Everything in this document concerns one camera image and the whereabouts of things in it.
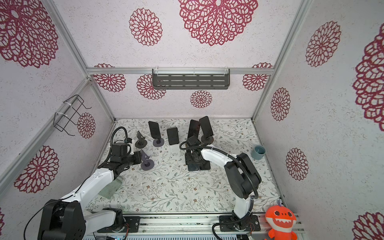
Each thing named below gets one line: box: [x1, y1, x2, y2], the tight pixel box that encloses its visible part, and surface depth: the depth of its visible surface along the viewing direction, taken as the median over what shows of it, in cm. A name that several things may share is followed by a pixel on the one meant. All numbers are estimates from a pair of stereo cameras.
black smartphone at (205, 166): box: [199, 160, 211, 170], surface depth 93 cm
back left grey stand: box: [153, 138, 165, 147], surface depth 108 cm
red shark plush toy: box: [265, 205, 298, 240], surface depth 70 cm
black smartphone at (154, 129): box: [148, 121, 161, 139], surface depth 97 cm
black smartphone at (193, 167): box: [187, 163, 200, 171], surface depth 90 cm
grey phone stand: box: [140, 149, 155, 171], surface depth 95 cm
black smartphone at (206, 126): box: [199, 116, 215, 139], surface depth 102 cm
